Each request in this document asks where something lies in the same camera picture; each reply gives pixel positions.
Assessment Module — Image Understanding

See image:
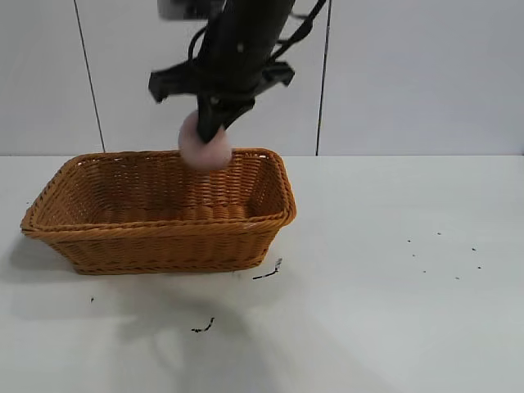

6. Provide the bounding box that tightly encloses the pink peach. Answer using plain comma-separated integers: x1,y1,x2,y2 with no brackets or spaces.
178,111,233,171

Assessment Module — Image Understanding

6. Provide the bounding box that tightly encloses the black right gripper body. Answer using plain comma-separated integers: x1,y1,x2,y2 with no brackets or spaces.
148,10,296,109

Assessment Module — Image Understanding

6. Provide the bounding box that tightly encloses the black cable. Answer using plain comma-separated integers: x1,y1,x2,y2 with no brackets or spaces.
269,0,329,59
187,26,210,66

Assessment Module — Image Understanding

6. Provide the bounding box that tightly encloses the brown woven wicker basket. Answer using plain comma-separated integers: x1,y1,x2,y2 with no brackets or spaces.
20,147,298,276

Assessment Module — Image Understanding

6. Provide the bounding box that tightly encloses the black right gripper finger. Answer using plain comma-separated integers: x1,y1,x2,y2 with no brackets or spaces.
220,103,255,130
196,97,224,144

